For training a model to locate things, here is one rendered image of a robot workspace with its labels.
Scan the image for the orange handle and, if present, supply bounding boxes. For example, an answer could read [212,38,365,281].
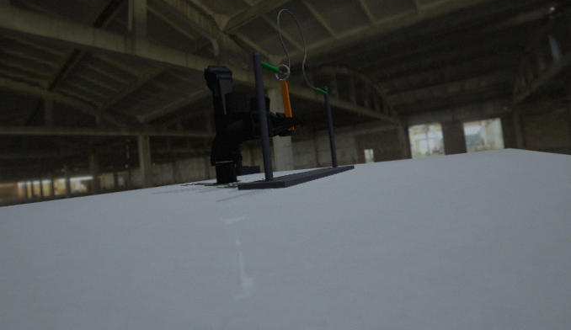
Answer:
[275,65,292,117]

